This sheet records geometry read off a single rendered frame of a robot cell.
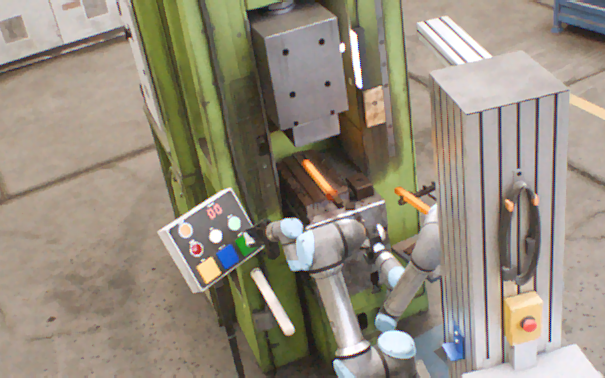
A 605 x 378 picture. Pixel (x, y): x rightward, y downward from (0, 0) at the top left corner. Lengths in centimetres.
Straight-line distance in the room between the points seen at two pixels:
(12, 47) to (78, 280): 372
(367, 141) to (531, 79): 173
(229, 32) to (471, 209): 153
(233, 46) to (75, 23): 530
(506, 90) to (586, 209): 318
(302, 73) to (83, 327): 221
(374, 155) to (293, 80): 66
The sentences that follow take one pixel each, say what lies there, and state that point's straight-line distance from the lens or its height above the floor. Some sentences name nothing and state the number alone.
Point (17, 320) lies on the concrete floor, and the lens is 507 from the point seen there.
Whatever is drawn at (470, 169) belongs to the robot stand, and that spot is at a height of 188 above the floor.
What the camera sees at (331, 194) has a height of 101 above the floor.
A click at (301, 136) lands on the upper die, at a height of 131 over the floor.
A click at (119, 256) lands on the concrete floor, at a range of 527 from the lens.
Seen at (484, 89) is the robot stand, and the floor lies 203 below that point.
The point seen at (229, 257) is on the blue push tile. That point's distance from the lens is 328.
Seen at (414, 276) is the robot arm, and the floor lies 112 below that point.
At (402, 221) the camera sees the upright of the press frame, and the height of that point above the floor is 62.
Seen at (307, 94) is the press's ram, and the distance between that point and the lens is 330.
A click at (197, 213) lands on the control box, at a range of 325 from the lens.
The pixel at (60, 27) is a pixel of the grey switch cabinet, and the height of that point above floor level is 27.
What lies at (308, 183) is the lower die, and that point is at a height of 99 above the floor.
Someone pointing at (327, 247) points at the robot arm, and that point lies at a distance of 262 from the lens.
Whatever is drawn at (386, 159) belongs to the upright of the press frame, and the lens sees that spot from 377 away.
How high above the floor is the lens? 293
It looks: 33 degrees down
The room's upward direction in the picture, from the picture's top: 10 degrees counter-clockwise
